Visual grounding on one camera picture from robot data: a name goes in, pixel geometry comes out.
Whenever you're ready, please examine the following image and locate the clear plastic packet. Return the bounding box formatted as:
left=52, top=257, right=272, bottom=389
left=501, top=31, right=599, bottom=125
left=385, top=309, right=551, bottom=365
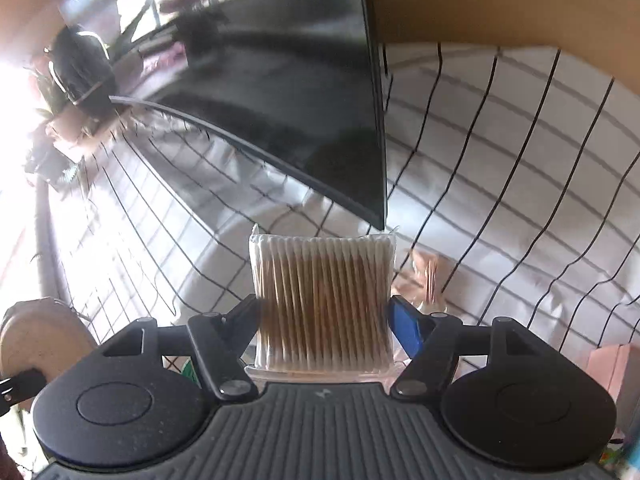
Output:
left=392, top=247, right=458, bottom=317

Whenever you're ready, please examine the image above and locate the checked tablecloth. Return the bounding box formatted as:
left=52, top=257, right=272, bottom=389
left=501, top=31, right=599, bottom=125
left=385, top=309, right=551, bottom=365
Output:
left=30, top=42, right=640, bottom=411

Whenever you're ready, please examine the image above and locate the green packet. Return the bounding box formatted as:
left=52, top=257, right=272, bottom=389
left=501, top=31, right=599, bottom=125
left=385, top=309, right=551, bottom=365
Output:
left=172, top=357, right=202, bottom=391

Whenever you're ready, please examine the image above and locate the colourful printed tissue pack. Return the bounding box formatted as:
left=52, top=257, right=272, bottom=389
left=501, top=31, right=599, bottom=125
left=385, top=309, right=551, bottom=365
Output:
left=599, top=435, right=640, bottom=480

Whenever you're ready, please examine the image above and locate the cotton swab pack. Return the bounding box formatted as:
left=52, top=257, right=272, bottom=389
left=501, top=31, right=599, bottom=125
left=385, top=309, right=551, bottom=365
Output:
left=245, top=222, right=401, bottom=386

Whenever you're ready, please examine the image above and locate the grey pole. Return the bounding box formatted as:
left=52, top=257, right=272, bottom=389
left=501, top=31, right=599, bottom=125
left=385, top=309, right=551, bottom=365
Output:
left=32, top=175, right=67, bottom=306

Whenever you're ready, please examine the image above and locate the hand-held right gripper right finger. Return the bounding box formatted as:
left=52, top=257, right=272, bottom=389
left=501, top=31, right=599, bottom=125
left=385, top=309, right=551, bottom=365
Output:
left=389, top=296, right=553, bottom=401

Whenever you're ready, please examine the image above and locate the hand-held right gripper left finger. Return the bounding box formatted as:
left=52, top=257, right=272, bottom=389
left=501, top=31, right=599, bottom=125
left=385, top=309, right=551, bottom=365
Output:
left=102, top=296, right=261, bottom=402

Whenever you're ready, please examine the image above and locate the pink storage box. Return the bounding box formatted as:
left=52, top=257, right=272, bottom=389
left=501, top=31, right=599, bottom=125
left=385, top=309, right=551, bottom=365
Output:
left=585, top=342, right=640, bottom=436

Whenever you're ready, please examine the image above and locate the black monitor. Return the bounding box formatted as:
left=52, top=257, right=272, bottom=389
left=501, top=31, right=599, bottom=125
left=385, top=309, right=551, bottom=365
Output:
left=57, top=0, right=389, bottom=231

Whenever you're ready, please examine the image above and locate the round beige disc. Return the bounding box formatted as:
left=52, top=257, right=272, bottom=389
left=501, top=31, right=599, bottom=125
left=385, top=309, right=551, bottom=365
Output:
left=0, top=299, right=97, bottom=386

